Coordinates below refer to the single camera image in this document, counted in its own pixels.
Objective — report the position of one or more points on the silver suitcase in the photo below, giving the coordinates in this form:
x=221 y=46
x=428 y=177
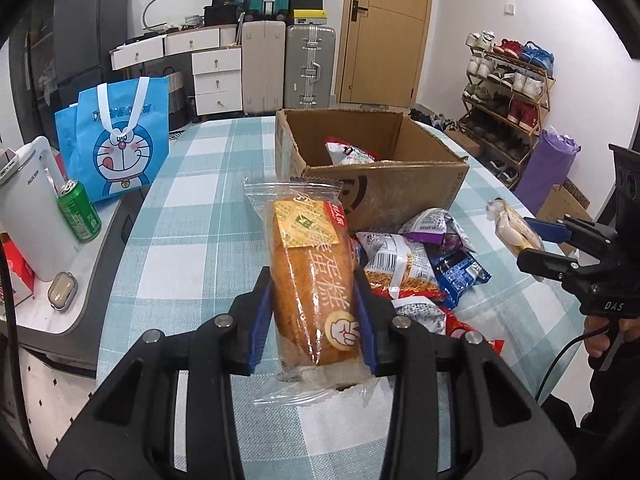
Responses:
x=310 y=65

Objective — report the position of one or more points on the purple white snack packet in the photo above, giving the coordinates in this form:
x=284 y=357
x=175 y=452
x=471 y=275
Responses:
x=425 y=222

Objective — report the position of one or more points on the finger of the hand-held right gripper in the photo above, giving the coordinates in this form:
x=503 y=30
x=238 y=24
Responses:
x=545 y=264
x=550 y=229

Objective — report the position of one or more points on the checkered tablecloth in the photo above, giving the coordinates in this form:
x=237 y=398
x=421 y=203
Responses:
x=200 y=220

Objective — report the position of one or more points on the grey earbuds case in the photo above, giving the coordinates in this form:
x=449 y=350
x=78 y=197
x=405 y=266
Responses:
x=61 y=292

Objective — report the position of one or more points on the dark grey fridge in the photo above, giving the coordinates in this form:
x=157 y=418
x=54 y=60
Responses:
x=95 y=25

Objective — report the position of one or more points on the white tabletop appliance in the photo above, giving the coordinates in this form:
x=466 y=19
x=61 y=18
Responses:
x=30 y=220

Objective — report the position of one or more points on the blue snack packet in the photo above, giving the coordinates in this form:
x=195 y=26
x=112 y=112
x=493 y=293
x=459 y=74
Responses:
x=457 y=272

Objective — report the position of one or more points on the beige suitcase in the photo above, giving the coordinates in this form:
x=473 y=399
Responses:
x=263 y=70

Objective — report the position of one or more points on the black yellow box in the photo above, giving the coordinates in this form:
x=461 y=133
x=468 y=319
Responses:
x=306 y=16

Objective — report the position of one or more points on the dark glass cabinet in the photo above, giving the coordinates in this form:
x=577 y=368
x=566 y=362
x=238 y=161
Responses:
x=35 y=70

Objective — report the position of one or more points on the cardboard box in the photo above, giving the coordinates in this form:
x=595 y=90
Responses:
x=400 y=195

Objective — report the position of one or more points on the blue cartoon tote bag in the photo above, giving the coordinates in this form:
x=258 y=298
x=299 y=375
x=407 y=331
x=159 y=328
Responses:
x=125 y=125

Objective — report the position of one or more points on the black bag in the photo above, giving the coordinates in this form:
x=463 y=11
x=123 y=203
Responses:
x=225 y=0

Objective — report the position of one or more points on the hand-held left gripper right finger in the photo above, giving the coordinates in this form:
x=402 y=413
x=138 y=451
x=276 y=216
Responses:
x=367 y=330

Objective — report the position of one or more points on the red white carton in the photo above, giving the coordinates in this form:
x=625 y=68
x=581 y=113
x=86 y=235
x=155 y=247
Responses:
x=15 y=272

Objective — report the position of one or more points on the white drawer dresser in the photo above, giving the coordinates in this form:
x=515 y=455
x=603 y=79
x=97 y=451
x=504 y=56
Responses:
x=215 y=85

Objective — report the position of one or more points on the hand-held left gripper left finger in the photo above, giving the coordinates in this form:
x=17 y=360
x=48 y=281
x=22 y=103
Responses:
x=262 y=320

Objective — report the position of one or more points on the grey oval hoop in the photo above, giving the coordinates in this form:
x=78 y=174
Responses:
x=150 y=5

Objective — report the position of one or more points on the red cookie packet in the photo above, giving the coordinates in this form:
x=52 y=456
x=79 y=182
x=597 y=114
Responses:
x=465 y=332

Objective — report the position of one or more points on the red orange snack packet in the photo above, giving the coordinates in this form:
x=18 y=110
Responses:
x=400 y=270

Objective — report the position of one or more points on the grey side table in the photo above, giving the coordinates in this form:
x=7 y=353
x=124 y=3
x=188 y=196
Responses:
x=90 y=280

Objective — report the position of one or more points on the shoe rack with shoes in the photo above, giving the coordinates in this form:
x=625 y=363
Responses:
x=500 y=110

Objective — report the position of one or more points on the green drink can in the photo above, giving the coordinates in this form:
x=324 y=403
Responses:
x=77 y=212

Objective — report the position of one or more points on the person's right hand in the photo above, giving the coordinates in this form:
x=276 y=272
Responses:
x=594 y=337

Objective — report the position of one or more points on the clear bread packet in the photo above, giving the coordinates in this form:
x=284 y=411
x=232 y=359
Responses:
x=510 y=225

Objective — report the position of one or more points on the wooden door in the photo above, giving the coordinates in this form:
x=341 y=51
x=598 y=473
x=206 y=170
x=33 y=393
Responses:
x=385 y=35

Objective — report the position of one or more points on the purple rolled mat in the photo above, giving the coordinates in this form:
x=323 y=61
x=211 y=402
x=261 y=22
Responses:
x=542 y=170

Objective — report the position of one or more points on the brown floor carton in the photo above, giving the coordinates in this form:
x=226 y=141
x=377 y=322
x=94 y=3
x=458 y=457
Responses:
x=555 y=205

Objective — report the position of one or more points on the clear sponge cake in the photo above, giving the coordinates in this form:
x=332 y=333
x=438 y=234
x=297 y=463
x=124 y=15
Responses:
x=305 y=285

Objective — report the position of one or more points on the dark shoes on floor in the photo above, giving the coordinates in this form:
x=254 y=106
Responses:
x=432 y=120

